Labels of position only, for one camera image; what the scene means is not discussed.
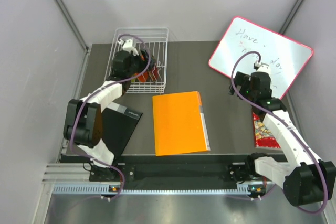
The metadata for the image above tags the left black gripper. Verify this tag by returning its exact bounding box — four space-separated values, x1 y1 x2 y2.
126 49 155 78

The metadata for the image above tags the orange plate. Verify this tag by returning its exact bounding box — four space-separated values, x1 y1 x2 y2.
147 65 159 83

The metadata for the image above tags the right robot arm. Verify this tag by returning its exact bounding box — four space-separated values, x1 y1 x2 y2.
229 70 335 209

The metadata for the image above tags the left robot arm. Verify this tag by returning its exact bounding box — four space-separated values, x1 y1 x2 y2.
63 49 154 180

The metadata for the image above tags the pink framed whiteboard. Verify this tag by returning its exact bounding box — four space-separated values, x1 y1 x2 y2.
208 16 313 98

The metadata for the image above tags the red patterned book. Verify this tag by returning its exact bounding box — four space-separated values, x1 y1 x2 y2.
252 112 281 150

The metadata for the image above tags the black notebook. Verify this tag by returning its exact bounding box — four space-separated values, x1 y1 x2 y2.
102 102 142 158

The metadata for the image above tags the orange folder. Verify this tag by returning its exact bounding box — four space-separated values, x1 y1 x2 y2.
152 91 211 156

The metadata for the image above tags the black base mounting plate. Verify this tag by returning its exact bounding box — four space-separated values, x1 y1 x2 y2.
88 155 266 183

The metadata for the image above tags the white wire dish rack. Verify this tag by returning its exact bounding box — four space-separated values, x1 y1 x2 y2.
105 27 169 94

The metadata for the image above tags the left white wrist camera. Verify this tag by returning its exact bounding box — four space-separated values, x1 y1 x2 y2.
118 39 139 56

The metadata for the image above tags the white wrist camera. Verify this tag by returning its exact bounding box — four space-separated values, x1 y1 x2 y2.
254 61 271 75
118 39 139 56

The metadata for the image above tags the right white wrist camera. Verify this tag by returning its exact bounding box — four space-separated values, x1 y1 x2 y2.
254 61 271 75

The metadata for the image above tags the grey slotted cable duct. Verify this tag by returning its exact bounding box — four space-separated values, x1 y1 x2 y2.
52 184 266 195

